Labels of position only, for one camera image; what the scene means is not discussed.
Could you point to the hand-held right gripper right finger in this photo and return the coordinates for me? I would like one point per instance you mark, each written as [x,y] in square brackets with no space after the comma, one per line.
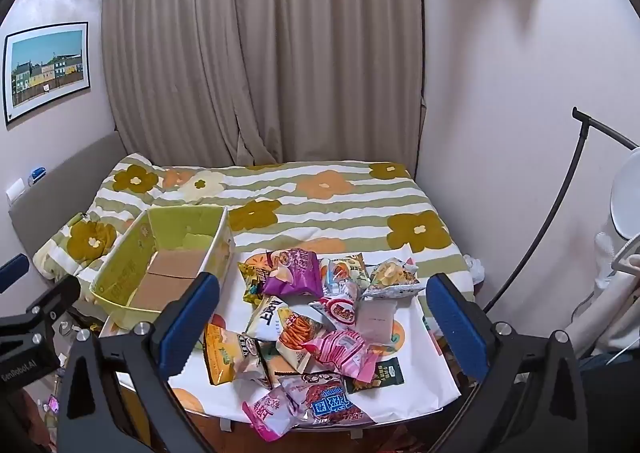
[456,328]

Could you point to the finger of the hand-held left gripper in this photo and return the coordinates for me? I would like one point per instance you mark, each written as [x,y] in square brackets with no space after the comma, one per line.
[12,271]
[55,295]

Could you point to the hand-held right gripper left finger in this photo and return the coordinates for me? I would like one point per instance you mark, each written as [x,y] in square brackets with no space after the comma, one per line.
[190,320]

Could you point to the green cardboard box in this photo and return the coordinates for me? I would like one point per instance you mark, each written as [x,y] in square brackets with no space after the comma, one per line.
[165,263]

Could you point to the dark green snack packet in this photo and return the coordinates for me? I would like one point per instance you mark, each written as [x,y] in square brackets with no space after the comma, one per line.
[382,375]

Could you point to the purple chip bag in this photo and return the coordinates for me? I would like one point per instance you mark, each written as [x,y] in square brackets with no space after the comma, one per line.
[295,273]

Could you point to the orange yellow snack packet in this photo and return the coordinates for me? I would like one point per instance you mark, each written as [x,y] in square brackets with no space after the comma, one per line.
[225,353]

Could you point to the floral pillow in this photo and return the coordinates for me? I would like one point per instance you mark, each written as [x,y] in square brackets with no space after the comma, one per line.
[75,245]

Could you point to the crumpled white bag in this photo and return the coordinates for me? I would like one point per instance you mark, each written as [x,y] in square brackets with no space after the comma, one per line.
[475,269]

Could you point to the dark yellow chocolate snack packet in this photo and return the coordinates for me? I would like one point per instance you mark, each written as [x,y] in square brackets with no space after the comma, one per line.
[250,280]

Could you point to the white and yellow snack packet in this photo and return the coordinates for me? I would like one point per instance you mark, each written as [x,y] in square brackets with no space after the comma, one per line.
[267,315]

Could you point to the plain white packet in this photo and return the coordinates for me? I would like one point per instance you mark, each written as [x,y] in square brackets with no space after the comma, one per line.
[376,323]

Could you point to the light blue chip packet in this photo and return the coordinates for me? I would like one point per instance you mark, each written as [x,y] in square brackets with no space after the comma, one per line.
[392,275]

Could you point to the grey padded headboard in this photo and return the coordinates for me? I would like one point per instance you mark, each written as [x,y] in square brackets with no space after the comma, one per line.
[60,193]

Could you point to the orange stick snack packet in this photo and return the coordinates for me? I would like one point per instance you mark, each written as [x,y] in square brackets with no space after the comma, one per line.
[300,338]

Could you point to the large pink snack packet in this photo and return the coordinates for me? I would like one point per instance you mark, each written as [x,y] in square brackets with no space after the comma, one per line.
[345,350]

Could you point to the white packet with red label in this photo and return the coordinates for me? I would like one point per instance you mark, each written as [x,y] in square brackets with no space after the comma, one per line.
[340,310]

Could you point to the small pink snack packet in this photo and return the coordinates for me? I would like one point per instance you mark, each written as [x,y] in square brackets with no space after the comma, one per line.
[267,413]

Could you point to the red and blue snack packet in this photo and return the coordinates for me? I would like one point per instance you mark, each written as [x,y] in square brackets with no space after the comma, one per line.
[322,400]

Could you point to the black curved lamp stand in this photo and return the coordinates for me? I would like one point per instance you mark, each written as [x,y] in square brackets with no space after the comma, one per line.
[560,213]

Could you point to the white cloth bundle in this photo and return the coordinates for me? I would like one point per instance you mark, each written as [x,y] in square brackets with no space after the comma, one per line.
[612,303]

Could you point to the floral striped blanket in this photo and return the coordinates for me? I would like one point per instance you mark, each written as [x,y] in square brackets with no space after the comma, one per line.
[320,213]

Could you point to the framed picture of houses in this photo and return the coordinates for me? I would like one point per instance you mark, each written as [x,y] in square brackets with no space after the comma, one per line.
[47,68]

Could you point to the white round lamp head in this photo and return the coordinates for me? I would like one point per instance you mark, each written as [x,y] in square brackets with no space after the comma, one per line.
[627,193]

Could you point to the beige curtain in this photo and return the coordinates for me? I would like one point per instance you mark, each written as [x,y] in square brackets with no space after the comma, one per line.
[260,48]

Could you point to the white wall switch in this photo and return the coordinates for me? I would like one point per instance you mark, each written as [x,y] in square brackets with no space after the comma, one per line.
[15,190]

